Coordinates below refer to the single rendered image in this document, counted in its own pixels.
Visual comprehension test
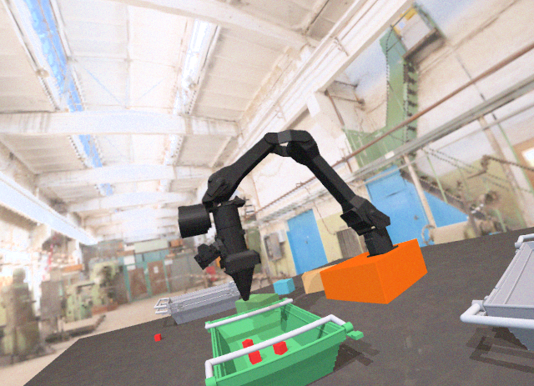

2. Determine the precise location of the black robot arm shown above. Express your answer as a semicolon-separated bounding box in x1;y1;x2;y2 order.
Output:
178;129;399;270

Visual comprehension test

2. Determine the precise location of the small light blue block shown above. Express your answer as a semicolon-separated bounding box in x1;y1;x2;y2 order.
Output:
274;278;295;295

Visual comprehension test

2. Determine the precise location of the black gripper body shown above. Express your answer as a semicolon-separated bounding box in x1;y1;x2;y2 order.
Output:
216;225;261;272

